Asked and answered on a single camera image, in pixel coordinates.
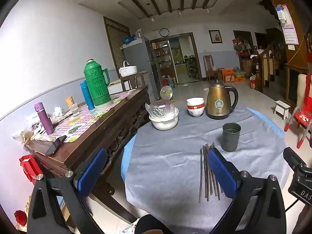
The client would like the clear plastic bag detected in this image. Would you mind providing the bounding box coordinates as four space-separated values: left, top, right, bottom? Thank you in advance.
145 99 176 121

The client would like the red box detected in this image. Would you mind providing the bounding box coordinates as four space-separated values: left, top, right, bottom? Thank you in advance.
19 155 44 182

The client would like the blue bottle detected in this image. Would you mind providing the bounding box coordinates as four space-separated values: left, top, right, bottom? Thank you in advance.
80 80 95 111

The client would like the row of dark chopsticks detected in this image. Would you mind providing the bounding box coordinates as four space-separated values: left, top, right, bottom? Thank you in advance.
199 143 223 203

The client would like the red metal chair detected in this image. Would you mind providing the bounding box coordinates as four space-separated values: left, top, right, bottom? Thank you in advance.
284 106 312 149

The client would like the large white bowl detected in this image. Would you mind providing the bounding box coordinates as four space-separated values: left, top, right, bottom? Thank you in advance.
149 107 179 130

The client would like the black phone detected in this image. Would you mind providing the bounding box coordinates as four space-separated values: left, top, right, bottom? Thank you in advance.
45 135 67 156

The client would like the white red-rimmed bowl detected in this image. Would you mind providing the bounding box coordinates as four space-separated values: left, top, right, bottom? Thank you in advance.
186 97 205 108
187 106 205 117

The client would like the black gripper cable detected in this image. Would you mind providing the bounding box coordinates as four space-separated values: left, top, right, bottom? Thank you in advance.
284 199 301 212

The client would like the wooden staircase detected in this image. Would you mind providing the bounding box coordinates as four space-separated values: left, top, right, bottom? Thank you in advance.
252 41 288 90

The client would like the gold electric kettle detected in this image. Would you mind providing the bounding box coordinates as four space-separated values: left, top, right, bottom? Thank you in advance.
206 79 239 120

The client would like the grey refrigerator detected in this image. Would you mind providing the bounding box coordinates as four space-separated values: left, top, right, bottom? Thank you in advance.
122 37 159 100

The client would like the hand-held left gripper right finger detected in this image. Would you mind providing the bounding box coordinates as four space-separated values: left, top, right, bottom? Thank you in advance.
207 149 287 234

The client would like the blue table cover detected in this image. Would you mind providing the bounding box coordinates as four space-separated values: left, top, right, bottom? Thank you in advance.
121 107 285 183

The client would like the orange cardboard box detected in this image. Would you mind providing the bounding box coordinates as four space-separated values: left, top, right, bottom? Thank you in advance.
222 69 236 83

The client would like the framed wall picture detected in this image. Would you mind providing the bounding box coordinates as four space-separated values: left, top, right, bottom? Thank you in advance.
208 30 222 44

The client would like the pink checkered tablecloth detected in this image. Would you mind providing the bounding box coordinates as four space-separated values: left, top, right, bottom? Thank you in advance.
30 89 137 143

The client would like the wooden lattice door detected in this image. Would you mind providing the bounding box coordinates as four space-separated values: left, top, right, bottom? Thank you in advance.
104 17 131 71

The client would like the dark wooden sideboard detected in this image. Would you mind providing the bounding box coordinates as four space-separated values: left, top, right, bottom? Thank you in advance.
24 85 150 195

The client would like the small white stool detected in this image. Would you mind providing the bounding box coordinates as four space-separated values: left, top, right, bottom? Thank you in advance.
274 100 291 120

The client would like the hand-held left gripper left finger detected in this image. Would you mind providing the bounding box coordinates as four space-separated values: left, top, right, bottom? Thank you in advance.
27 149 108 234

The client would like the purple bottle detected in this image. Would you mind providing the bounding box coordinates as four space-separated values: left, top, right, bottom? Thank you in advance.
34 102 54 135

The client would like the red round object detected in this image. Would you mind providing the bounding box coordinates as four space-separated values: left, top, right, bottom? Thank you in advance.
14 210 27 230

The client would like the wooden chair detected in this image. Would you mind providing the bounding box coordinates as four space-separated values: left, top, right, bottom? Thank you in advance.
203 55 220 81

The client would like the dark green chopstick holder cup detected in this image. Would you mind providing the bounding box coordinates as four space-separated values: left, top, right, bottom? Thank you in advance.
221 122 242 152

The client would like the green thermos flask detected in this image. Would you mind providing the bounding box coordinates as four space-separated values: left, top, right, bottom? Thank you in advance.
83 59 112 106

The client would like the wall calendar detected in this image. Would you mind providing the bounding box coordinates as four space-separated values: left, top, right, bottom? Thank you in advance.
275 4 300 45

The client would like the grey felt table cloth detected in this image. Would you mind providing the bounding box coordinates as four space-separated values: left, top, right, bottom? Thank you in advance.
124 104 290 227

